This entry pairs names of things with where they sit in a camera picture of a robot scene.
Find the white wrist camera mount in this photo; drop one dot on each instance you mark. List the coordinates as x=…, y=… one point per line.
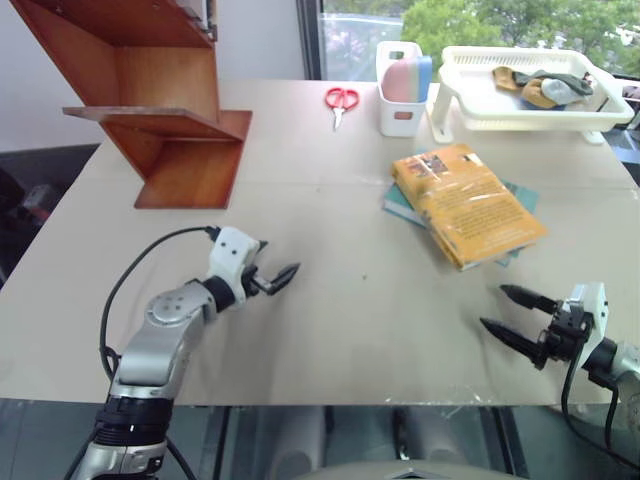
x=592, y=310
x=230, y=255

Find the dark window frame post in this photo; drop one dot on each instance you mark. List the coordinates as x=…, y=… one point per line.
x=310, y=37

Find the white plastic slotted tray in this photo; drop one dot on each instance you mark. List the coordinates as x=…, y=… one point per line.
x=480, y=107

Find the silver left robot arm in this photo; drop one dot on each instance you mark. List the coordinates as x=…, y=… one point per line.
x=160, y=335

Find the white plastic storage bin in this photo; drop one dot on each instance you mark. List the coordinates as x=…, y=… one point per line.
x=400, y=117

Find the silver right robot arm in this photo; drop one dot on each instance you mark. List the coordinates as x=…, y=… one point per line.
x=617, y=362

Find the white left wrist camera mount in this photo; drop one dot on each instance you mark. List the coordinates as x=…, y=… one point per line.
x=230, y=255

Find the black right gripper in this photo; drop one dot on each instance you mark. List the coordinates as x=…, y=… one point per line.
x=562, y=332

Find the green sponge pad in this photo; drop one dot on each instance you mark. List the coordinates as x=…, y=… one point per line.
x=417, y=75

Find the wooden shelf stand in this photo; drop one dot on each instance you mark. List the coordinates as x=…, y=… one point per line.
x=170, y=85

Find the pink sponge pad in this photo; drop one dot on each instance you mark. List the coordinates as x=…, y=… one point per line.
x=398, y=82

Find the blue sponge pad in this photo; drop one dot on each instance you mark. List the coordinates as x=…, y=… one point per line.
x=425, y=75

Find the tan sock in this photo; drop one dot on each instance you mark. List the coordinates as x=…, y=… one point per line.
x=505, y=77

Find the yellow hardcover book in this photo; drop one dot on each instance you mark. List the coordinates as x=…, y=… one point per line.
x=475, y=205

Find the mustard yellow sock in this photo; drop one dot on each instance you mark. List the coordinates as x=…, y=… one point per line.
x=534, y=94

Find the teal book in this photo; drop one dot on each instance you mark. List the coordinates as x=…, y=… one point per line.
x=522, y=194

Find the tan paper table cover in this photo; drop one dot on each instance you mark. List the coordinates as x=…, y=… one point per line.
x=320, y=325

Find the dark olive sock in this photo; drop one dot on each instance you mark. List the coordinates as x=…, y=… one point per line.
x=575, y=84

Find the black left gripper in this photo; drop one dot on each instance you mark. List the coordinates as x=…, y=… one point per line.
x=256, y=282

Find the blue cloth piece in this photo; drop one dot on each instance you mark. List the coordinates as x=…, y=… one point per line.
x=527, y=104

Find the light grey sock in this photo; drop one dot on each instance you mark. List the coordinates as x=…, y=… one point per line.
x=559, y=91

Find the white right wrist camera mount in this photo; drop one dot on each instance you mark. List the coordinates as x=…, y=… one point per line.
x=592, y=310

